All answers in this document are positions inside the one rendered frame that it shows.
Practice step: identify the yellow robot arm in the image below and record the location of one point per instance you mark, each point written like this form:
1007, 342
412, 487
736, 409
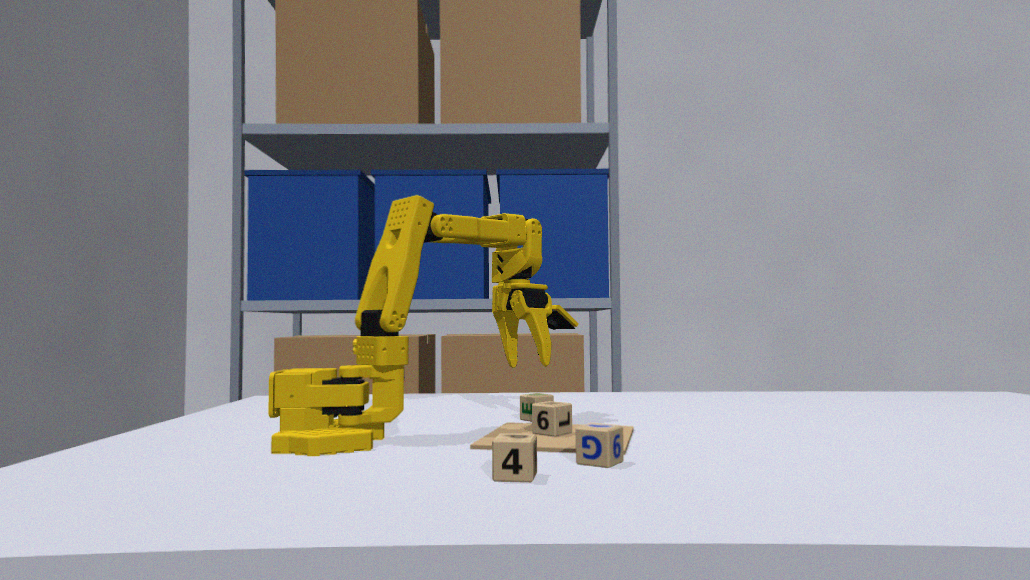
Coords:
306, 398

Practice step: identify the tan flat mat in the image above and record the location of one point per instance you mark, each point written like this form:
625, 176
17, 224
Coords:
561, 444

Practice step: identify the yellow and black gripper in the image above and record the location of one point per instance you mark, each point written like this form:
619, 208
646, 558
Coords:
511, 302

